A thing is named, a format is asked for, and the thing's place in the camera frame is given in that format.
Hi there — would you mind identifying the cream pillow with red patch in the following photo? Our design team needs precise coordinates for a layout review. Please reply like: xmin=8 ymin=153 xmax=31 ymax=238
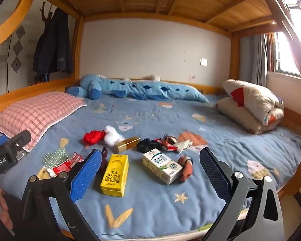
xmin=217 ymin=79 xmax=285 ymax=135

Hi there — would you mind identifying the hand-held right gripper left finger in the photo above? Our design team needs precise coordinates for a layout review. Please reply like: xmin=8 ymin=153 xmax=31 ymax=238
xmin=22 ymin=149 xmax=102 ymax=241

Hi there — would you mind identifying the red cloth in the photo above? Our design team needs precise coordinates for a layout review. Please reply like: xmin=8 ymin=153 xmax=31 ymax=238
xmin=83 ymin=130 xmax=106 ymax=146

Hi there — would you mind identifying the gold rectangular box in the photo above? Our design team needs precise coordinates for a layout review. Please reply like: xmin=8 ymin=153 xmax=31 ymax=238
xmin=113 ymin=136 xmax=142 ymax=154

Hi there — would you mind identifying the grey curtain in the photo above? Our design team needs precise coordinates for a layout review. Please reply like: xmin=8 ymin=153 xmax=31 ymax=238
xmin=251 ymin=34 xmax=269 ymax=87

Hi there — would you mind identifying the white fluffy cloth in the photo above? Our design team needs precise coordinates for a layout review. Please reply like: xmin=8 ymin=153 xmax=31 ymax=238
xmin=104 ymin=125 xmax=125 ymax=146

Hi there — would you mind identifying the red and white wrapper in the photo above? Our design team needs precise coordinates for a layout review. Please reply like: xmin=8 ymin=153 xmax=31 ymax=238
xmin=49 ymin=153 xmax=84 ymax=177

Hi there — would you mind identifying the black hanging jacket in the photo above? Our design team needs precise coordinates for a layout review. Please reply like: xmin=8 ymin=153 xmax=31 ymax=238
xmin=33 ymin=30 xmax=53 ymax=84

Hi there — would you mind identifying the dark navy hanging jacket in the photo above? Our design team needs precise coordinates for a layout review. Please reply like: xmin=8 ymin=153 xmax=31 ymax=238
xmin=48 ymin=7 xmax=74 ymax=74

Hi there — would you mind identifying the red snack wrapper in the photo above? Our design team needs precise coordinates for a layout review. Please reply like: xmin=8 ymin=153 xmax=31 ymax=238
xmin=156 ymin=138 xmax=177 ymax=153

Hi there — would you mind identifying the white milk carton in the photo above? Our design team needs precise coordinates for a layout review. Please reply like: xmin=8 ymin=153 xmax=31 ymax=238
xmin=142 ymin=149 xmax=183 ymax=185

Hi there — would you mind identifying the brown sock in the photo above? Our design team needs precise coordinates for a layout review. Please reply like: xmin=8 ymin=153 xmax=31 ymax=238
xmin=178 ymin=156 xmax=193 ymax=184

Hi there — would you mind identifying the white crumpled paper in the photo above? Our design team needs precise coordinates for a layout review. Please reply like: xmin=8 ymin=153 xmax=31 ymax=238
xmin=174 ymin=139 xmax=193 ymax=153

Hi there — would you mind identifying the yellow drink carton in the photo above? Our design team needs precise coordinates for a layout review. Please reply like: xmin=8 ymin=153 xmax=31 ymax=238
xmin=100 ymin=154 xmax=129 ymax=197

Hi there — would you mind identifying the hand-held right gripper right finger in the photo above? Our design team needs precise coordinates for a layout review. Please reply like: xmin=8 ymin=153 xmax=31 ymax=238
xmin=199 ymin=147 xmax=284 ymax=241

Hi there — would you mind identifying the white wardrobe with diamond marks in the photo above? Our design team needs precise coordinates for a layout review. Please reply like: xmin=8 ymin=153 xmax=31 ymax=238
xmin=0 ymin=17 xmax=42 ymax=94

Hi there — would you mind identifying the brown wall coat hook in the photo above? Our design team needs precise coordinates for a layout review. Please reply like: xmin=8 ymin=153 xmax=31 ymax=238
xmin=39 ymin=1 xmax=55 ymax=20

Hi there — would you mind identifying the window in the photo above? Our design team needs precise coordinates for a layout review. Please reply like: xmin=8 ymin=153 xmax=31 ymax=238
xmin=266 ymin=2 xmax=301 ymax=81

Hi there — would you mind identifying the long blue plush toy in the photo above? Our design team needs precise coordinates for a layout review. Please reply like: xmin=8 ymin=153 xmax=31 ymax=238
xmin=65 ymin=74 xmax=210 ymax=104

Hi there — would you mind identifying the blue printed bedsheet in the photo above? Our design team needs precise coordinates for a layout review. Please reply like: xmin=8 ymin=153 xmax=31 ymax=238
xmin=0 ymin=93 xmax=301 ymax=240

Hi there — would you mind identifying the black crumpled cloth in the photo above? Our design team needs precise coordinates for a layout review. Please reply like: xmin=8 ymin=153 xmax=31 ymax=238
xmin=136 ymin=139 xmax=163 ymax=153

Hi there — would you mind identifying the pink plaid pillow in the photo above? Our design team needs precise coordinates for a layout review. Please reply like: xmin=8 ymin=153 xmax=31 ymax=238
xmin=0 ymin=92 xmax=87 ymax=152

